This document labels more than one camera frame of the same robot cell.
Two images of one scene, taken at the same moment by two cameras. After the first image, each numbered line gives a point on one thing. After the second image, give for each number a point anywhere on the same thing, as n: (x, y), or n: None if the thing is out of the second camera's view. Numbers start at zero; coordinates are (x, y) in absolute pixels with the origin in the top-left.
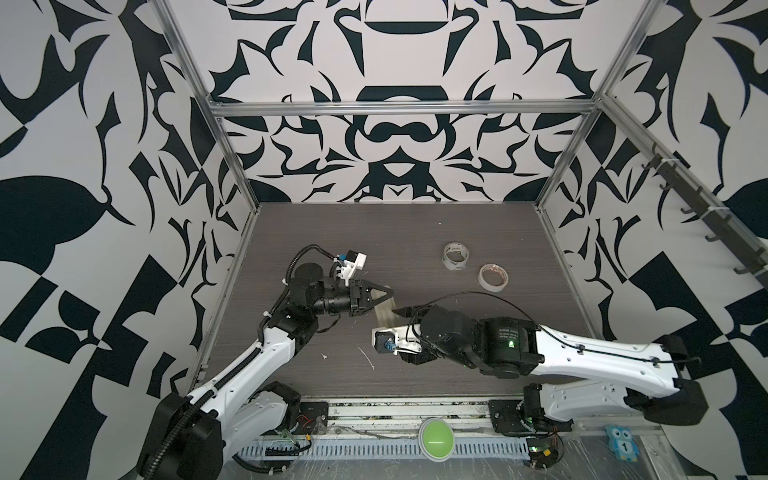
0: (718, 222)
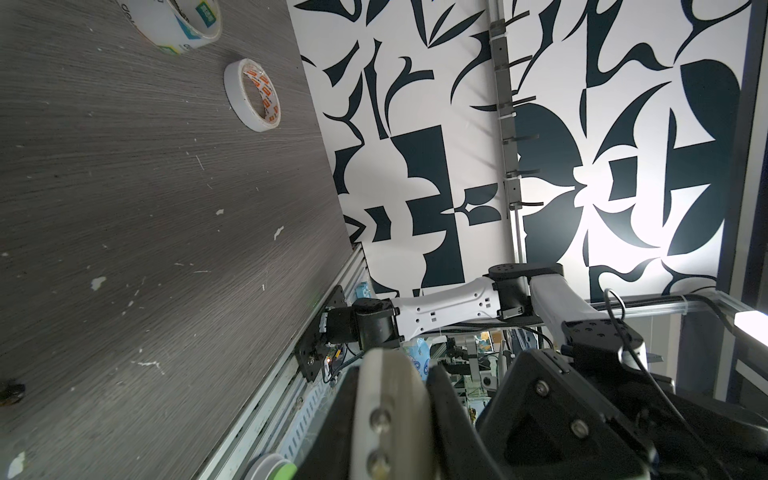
0: (506, 107)
